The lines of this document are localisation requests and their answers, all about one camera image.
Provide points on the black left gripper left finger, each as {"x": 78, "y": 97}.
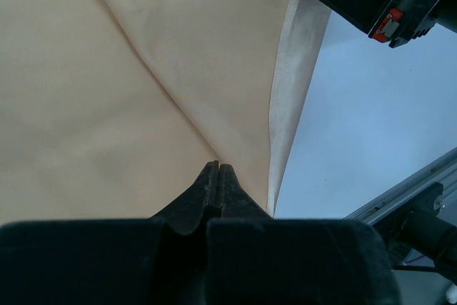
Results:
{"x": 156, "y": 260}

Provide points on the aluminium mounting rail frame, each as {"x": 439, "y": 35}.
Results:
{"x": 430, "y": 189}

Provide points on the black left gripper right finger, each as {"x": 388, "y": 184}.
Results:
{"x": 267, "y": 261}

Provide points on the beige cloth napkin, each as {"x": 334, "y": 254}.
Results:
{"x": 110, "y": 108}

